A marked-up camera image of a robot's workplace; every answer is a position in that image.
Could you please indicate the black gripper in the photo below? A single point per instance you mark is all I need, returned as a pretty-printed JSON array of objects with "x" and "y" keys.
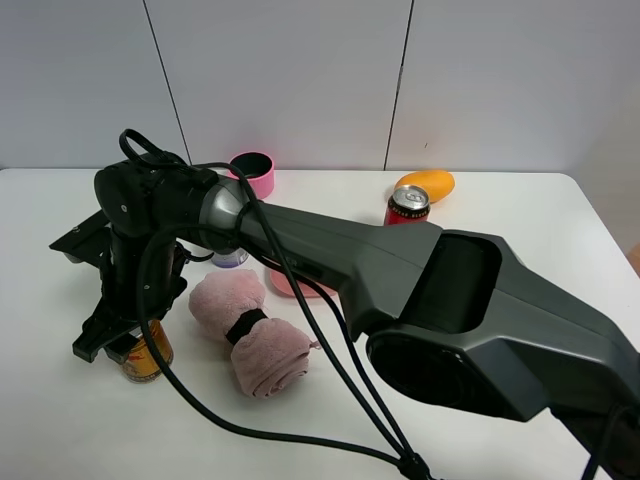
[{"x": 135, "y": 274}]

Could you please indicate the gold drink can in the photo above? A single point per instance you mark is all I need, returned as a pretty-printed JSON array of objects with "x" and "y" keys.
[{"x": 140, "y": 366}]

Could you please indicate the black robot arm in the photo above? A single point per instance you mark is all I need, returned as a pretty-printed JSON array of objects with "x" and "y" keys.
[{"x": 453, "y": 318}]

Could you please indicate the purple lidded round container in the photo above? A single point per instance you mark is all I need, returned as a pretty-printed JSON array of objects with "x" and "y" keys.
[{"x": 229, "y": 258}]

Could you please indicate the rolled pink towel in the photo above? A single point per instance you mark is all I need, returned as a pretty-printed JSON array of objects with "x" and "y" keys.
[{"x": 267, "y": 354}]

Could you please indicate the pink square plate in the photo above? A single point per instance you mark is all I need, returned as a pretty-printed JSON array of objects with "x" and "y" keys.
[{"x": 281, "y": 284}]

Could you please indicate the pink toy saucepan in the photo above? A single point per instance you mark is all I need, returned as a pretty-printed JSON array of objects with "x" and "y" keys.
[{"x": 258, "y": 169}]

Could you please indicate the red drink can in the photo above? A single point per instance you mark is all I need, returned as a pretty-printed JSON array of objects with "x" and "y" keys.
[{"x": 407, "y": 204}]

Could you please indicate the yellow orange mango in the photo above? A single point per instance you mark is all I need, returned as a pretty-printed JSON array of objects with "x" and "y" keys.
[{"x": 438, "y": 184}]

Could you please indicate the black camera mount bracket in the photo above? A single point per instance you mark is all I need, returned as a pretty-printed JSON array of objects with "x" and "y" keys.
[{"x": 88, "y": 242}]

